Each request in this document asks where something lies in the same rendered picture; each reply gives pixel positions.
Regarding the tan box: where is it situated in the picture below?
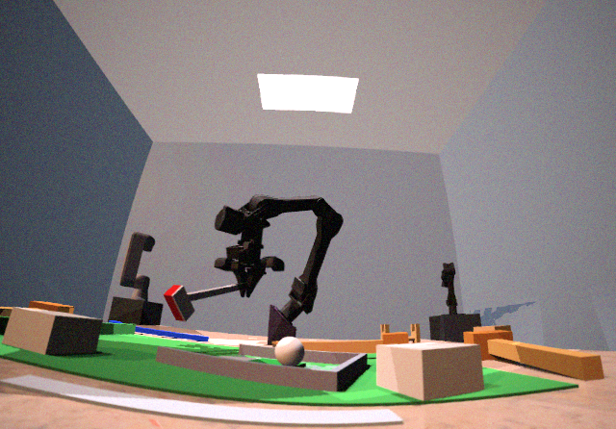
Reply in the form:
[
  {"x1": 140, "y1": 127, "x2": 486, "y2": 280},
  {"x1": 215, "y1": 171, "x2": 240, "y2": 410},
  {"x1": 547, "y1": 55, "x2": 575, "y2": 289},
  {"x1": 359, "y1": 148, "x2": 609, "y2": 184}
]
[
  {"x1": 376, "y1": 342, "x2": 484, "y2": 401},
  {"x1": 2, "y1": 307, "x2": 103, "y2": 355}
]

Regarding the green putting mat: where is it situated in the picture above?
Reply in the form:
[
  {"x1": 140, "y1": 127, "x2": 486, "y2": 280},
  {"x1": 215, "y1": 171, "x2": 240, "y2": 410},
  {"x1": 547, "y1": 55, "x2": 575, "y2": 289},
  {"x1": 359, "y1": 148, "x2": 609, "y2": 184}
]
[{"x1": 0, "y1": 334, "x2": 579, "y2": 407}]

